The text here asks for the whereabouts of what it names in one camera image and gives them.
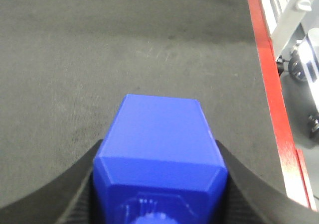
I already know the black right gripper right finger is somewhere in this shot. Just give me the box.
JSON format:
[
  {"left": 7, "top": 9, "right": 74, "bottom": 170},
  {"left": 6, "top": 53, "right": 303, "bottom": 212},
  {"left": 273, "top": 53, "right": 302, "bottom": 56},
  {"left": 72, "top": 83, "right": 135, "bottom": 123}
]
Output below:
[{"left": 216, "top": 141, "right": 319, "bottom": 224}]

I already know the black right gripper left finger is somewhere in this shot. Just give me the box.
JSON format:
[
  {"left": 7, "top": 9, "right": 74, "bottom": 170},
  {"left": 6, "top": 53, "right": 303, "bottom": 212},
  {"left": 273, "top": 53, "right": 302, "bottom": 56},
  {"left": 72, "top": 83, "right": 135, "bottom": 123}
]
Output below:
[{"left": 0, "top": 139, "right": 102, "bottom": 224}]

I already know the blue plastic bottle-shaped part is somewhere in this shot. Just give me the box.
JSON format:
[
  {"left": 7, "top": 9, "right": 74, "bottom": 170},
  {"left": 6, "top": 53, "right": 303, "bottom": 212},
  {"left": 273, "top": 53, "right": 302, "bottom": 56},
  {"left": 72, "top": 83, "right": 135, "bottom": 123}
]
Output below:
[{"left": 93, "top": 94, "right": 228, "bottom": 224}]

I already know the red conveyor side rail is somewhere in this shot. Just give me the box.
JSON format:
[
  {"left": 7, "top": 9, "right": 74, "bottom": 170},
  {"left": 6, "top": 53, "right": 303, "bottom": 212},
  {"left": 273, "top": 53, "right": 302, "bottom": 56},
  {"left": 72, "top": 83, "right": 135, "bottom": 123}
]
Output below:
[{"left": 248, "top": 0, "right": 317, "bottom": 211}]

